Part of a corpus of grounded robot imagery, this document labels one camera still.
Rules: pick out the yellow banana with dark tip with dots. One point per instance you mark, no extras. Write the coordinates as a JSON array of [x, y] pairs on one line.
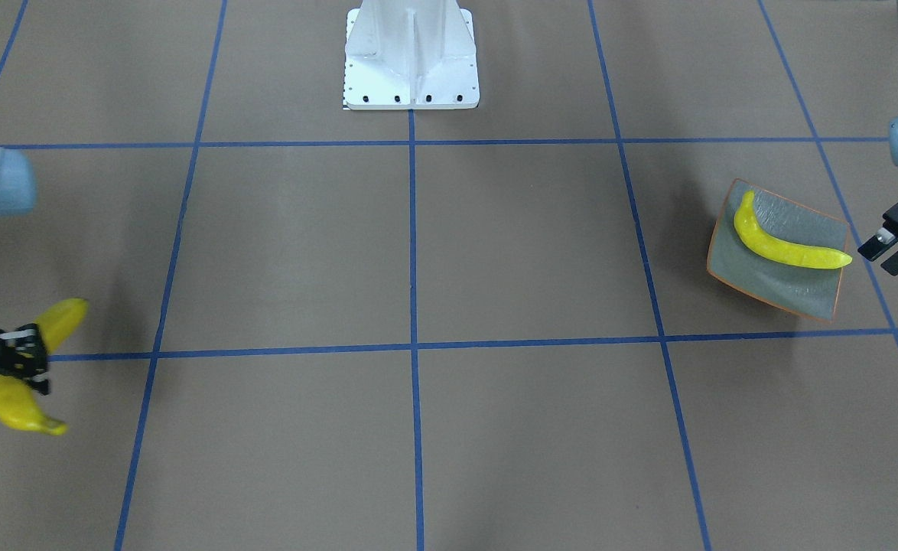
[[18, 404]]

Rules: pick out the bright yellow-green banana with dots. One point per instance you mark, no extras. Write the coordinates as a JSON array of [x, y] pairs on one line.
[[767, 246]]

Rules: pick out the grey square plate orange rim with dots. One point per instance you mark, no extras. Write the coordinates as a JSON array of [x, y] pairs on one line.
[[803, 292]]

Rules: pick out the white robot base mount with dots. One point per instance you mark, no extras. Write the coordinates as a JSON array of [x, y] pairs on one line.
[[410, 55]]

